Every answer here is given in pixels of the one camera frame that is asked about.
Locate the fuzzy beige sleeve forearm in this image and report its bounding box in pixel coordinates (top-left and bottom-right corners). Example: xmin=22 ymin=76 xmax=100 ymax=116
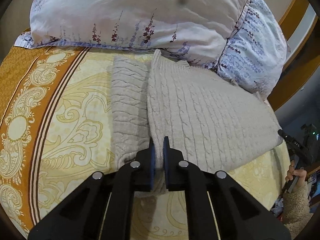
xmin=282 ymin=181 xmax=313 ymax=239

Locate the floral white pillow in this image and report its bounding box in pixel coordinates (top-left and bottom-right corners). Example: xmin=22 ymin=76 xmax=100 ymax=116
xmin=15 ymin=0 xmax=287 ymax=99

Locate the yellow orange patterned bedsheet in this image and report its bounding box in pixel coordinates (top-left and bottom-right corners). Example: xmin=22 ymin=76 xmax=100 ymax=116
xmin=1 ymin=46 xmax=290 ymax=239

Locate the person's right hand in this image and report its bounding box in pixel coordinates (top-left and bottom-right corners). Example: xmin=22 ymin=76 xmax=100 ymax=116
xmin=285 ymin=160 xmax=307 ymax=189

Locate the wooden bed headboard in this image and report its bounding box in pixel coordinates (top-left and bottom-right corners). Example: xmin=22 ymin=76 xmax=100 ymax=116
xmin=268 ymin=0 xmax=319 ymax=111

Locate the beige cable-knit sweater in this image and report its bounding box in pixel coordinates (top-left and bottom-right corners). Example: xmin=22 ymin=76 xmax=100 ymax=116
xmin=111 ymin=50 xmax=282 ymax=194

